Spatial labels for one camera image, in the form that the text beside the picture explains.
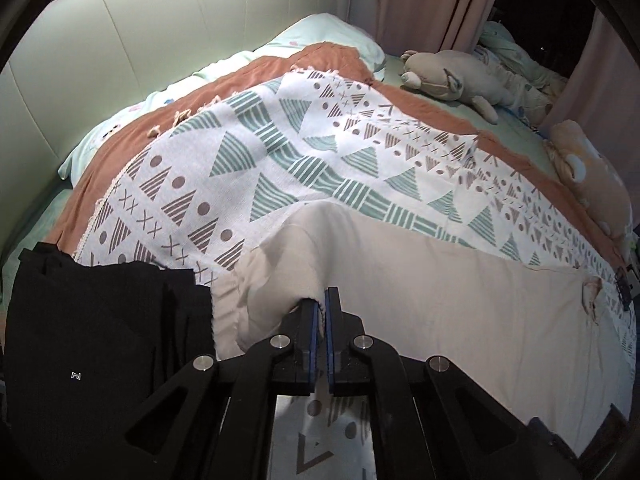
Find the beige jacket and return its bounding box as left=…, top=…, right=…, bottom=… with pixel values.
left=212, top=202, right=634, bottom=452

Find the black folded garment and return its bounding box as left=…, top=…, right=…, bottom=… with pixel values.
left=4, top=243, right=214, bottom=444

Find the patterned white bed blanket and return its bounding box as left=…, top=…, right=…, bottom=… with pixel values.
left=44, top=41, right=640, bottom=480

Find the orange plush pillow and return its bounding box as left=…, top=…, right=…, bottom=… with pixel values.
left=546, top=119, right=632, bottom=252

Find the beige plush animal toy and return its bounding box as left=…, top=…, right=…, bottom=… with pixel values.
left=400, top=50, right=532, bottom=125

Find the green bedding pile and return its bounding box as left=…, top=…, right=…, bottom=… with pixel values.
left=473, top=22, right=567, bottom=128

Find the right pink curtain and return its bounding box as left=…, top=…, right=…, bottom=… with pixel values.
left=541, top=11, right=639, bottom=142

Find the pink curtain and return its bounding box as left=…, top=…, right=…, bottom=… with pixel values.
left=541, top=11, right=639, bottom=142
left=375, top=0, right=495, bottom=55

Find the cream padded headboard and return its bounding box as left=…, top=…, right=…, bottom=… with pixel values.
left=1, top=0, right=349, bottom=240

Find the light green pillow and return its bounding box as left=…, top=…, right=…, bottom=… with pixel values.
left=58, top=13, right=386, bottom=185

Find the left pink curtain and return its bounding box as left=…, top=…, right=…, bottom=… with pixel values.
left=375, top=0, right=495, bottom=55

